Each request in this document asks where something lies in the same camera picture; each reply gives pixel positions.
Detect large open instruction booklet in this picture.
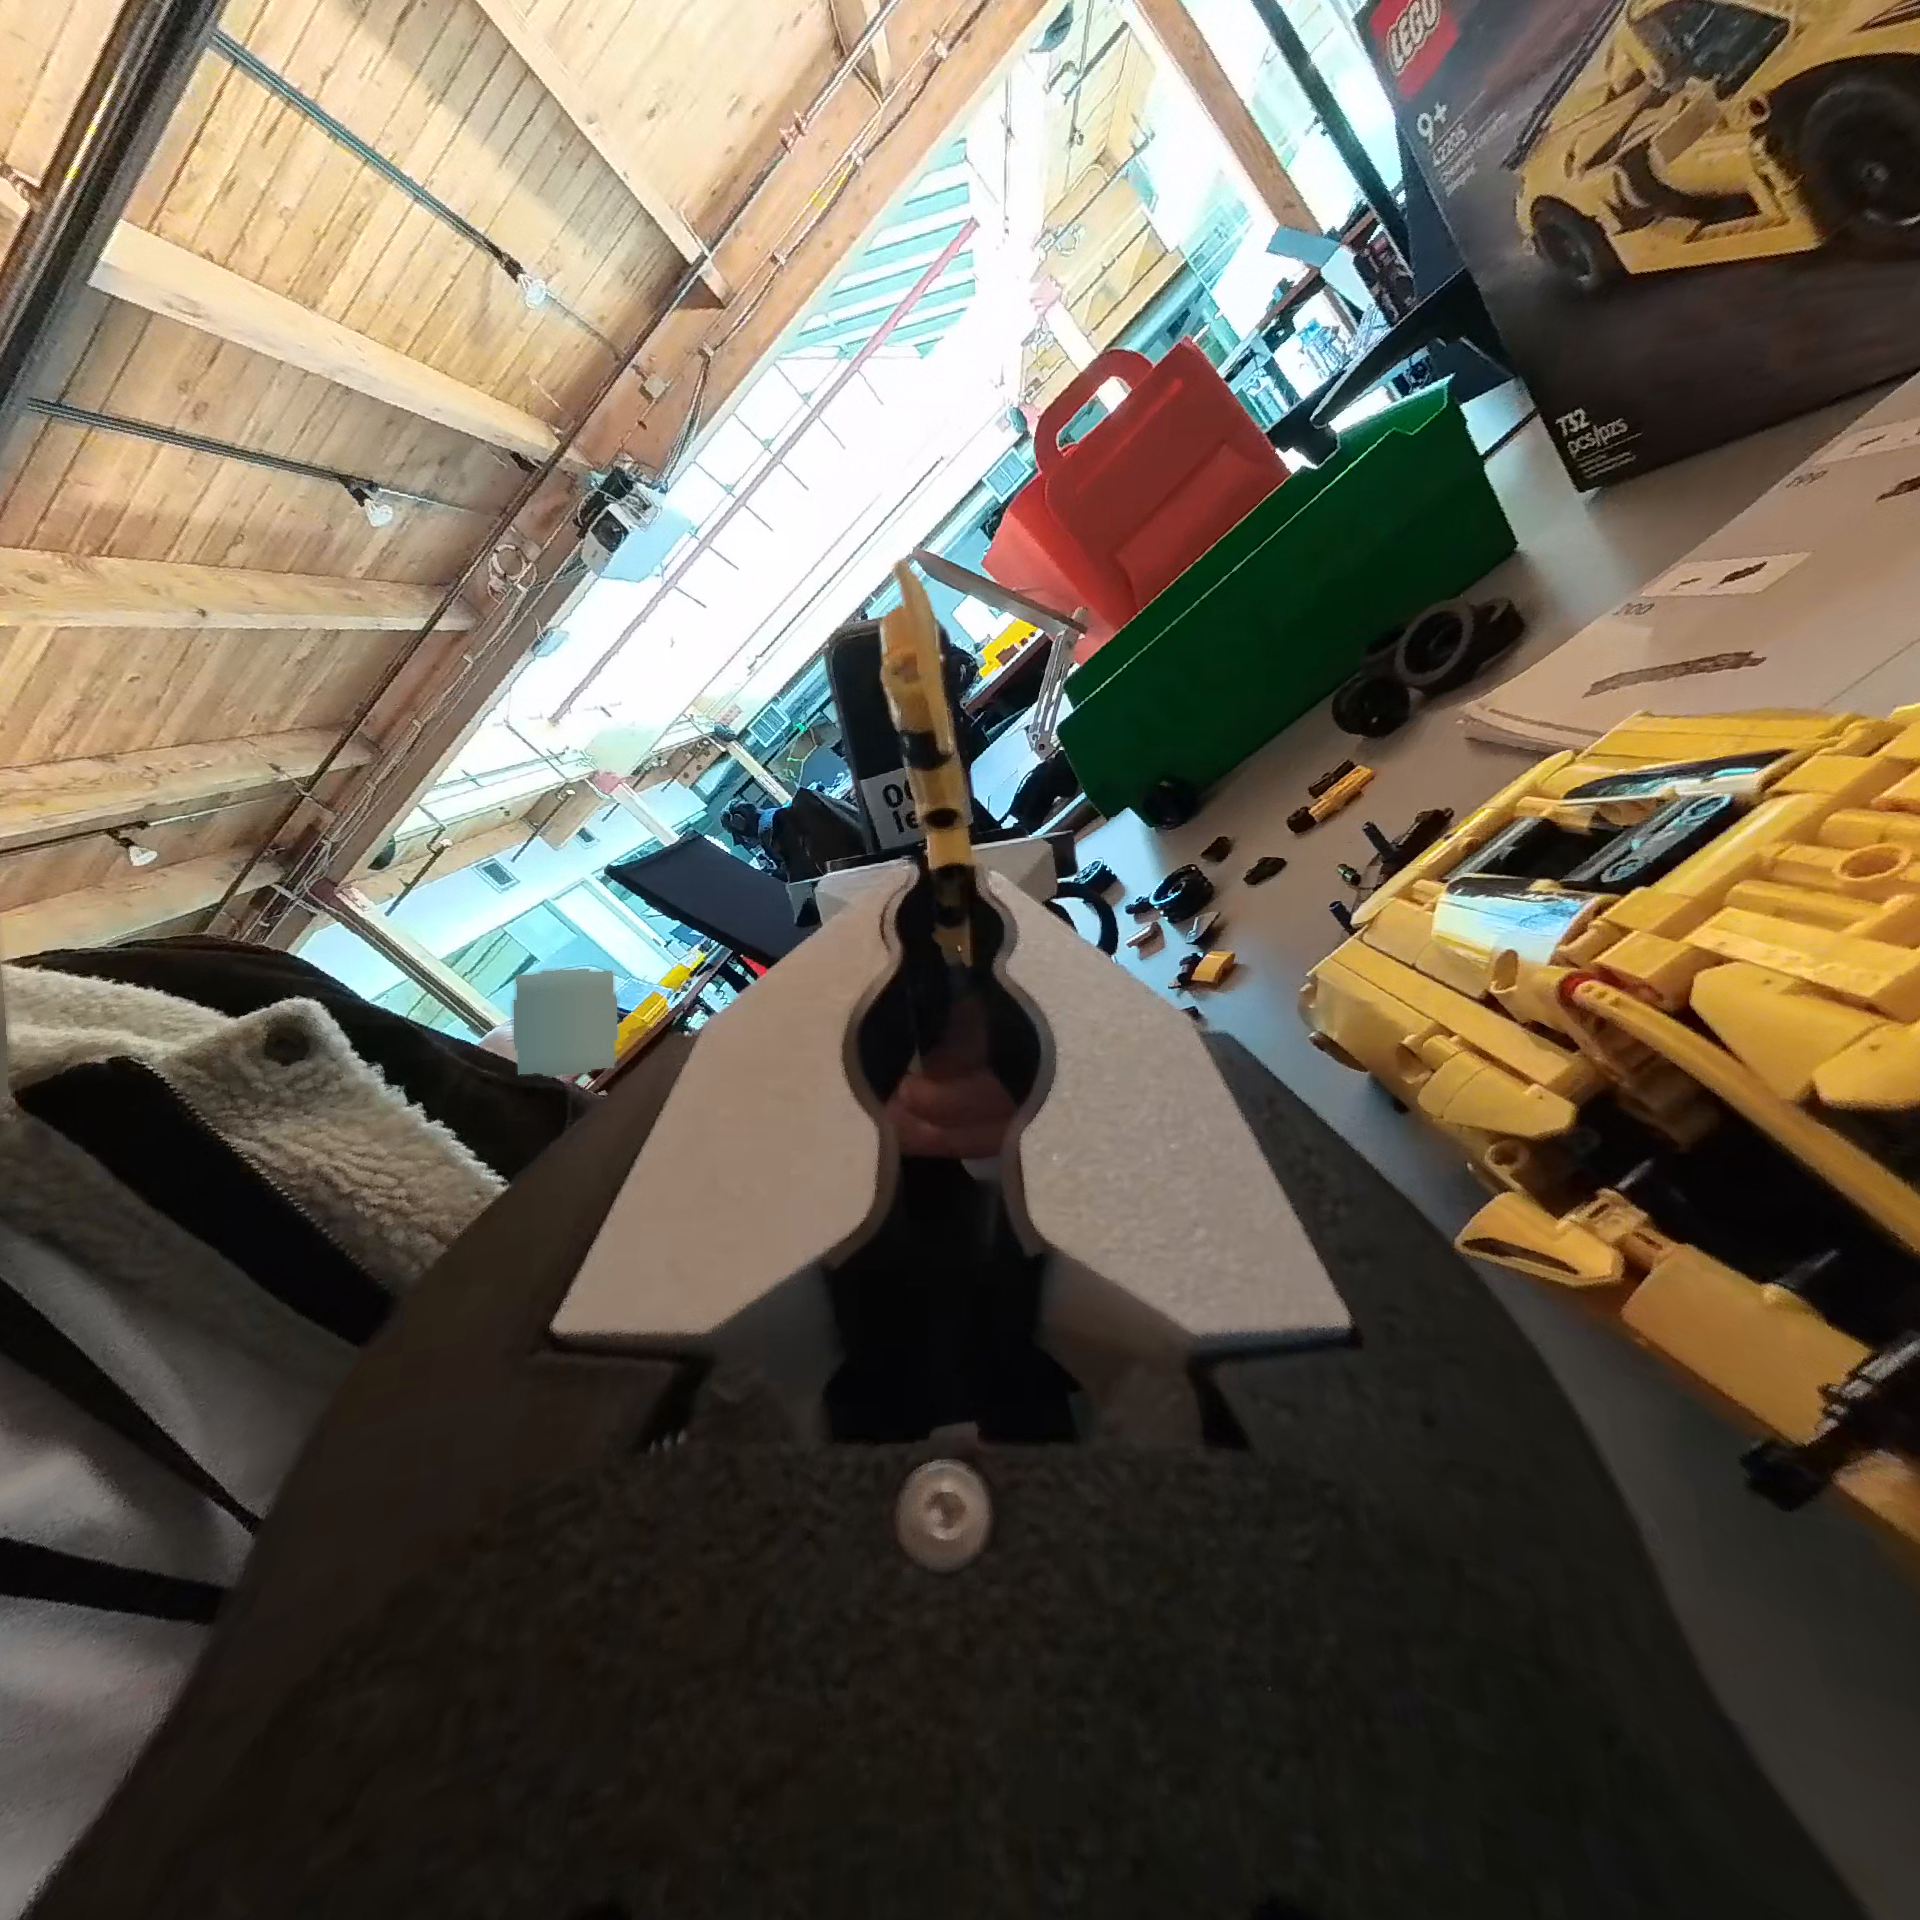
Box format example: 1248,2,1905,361
1463,381,1920,755

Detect green plastic bin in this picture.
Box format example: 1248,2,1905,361
1053,375,1520,831

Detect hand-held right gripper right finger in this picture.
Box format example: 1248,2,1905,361
979,870,1355,1450

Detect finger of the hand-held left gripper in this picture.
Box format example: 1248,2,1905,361
975,836,1086,906
790,862,904,935

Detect yellow and black brick strip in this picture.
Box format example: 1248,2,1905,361
877,562,995,1087

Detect black fabric chair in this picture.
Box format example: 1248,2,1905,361
598,829,825,964

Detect ceiling mounted device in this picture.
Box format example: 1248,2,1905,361
574,461,694,590

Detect grey desk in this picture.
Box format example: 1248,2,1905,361
1072,367,1920,1920

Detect person's left hand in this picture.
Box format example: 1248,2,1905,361
881,1020,1011,1163

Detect toy car set box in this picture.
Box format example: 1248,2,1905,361
1357,0,1920,495

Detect scattered small brick parts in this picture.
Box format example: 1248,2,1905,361
1117,756,1460,999

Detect red lego storage box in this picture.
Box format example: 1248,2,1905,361
983,337,1295,666

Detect yellow toy brick car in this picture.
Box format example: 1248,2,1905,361
1299,703,1920,1554

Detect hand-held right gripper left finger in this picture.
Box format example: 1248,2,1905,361
549,866,920,1450

